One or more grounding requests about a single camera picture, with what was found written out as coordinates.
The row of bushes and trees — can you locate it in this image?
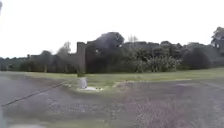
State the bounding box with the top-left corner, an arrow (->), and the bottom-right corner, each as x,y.
0,31 -> 224,74

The short white post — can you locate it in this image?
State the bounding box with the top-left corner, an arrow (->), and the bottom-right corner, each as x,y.
77,76 -> 88,90

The tall dark tree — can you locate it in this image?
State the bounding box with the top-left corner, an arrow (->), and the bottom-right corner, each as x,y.
210,26 -> 224,51

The green grass verge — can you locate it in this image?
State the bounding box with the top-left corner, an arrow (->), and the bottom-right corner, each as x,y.
19,67 -> 224,90

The grey asphalt road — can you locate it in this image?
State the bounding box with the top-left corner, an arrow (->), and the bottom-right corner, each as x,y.
0,72 -> 224,128

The pale flowering bush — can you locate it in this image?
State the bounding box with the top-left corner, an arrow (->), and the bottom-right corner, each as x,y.
133,55 -> 182,74

